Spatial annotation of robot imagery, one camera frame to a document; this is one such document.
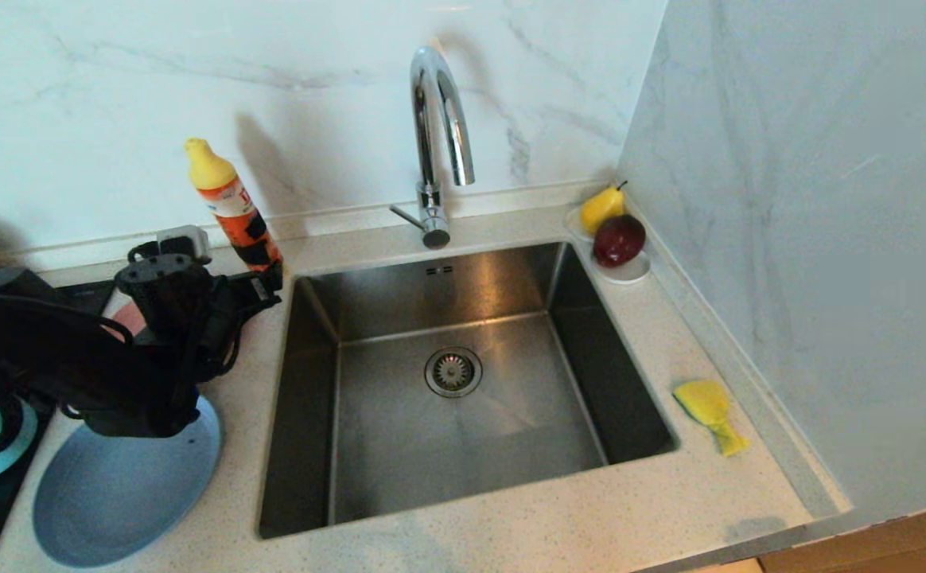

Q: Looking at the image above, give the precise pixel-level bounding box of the orange detergent bottle yellow cap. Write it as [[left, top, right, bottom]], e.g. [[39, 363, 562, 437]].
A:
[[185, 138, 283, 271]]

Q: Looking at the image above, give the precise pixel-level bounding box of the stainless steel sink basin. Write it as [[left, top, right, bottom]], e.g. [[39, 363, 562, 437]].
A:
[[258, 241, 679, 540]]

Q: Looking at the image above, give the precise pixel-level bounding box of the yellow fish-shaped sponge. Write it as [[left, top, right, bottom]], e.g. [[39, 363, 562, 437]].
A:
[[672, 380, 749, 457]]

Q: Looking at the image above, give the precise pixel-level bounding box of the pink plastic plate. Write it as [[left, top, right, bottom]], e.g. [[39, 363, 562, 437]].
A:
[[105, 301, 148, 343]]

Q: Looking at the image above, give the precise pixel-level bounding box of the chrome gooseneck faucet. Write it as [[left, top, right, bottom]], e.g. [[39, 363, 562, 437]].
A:
[[388, 46, 477, 250]]

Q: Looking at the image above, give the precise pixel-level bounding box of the blue plastic plate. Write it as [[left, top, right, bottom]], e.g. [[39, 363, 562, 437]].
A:
[[32, 394, 224, 568]]

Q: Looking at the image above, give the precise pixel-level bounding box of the round metal drain strainer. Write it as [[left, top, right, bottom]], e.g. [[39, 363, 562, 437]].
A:
[[424, 346, 484, 399]]

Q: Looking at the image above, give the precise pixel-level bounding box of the yellow pear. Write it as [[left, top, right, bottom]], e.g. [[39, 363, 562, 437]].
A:
[[579, 181, 628, 235]]

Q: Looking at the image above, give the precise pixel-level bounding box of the dark red apple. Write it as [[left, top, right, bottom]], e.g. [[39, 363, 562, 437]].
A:
[[591, 214, 646, 268]]

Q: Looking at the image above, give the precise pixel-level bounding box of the small white dish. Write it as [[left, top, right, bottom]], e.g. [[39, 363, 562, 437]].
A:
[[564, 204, 652, 285]]

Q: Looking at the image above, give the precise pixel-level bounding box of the wooden cabinet panel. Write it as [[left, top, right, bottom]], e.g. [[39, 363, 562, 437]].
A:
[[757, 495, 926, 573]]

